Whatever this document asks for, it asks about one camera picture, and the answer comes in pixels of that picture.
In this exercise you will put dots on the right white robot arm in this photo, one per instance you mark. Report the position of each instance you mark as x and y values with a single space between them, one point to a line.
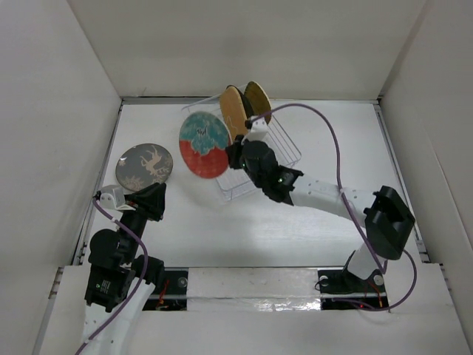
382 218

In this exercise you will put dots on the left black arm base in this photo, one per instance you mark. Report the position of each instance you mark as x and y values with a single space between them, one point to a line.
171 295

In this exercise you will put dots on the yellow woven bamboo plate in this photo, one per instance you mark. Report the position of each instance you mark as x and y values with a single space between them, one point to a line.
258 100

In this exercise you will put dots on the grey deer pattern plate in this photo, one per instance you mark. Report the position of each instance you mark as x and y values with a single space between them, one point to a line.
143 165

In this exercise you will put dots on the square woven bamboo tray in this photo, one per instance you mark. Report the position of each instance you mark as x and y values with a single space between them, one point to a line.
233 111

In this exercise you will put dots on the white wire dish rack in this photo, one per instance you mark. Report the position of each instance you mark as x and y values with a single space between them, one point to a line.
278 192

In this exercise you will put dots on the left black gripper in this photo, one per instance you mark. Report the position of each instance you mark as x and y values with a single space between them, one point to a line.
149 201

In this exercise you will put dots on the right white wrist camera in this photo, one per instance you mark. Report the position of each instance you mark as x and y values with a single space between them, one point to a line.
257 130

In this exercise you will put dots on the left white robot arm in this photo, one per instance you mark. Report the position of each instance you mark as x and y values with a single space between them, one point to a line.
122 275

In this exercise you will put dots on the red and teal plate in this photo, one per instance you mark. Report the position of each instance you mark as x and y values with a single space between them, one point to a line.
203 138

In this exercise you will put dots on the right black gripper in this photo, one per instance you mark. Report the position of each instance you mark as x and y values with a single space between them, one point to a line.
233 151

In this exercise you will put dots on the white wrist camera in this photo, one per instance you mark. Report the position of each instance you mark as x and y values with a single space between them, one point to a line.
257 130
111 197

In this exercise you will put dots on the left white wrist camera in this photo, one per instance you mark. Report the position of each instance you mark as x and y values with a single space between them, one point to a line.
111 197

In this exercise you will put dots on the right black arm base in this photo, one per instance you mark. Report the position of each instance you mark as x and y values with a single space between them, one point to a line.
340 290

